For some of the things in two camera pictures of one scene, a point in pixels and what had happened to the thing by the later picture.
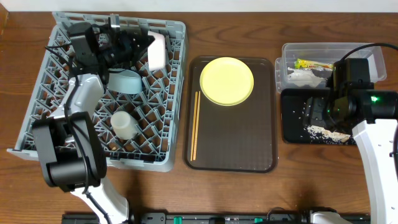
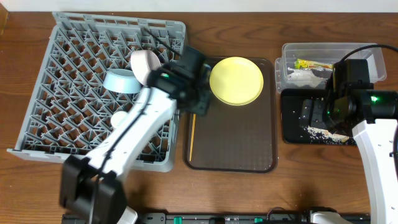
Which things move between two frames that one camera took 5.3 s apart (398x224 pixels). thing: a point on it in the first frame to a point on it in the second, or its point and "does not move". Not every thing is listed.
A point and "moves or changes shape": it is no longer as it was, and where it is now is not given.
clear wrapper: (303, 77) does not move
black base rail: (191, 218) does not move
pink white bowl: (157, 51) to (142, 62)
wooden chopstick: (194, 126) does not move
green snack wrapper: (308, 65) does not move
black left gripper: (132, 43) to (201, 98)
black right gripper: (314, 108) does not move
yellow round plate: (226, 81) moves or changes shape
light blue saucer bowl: (128, 81) does not move
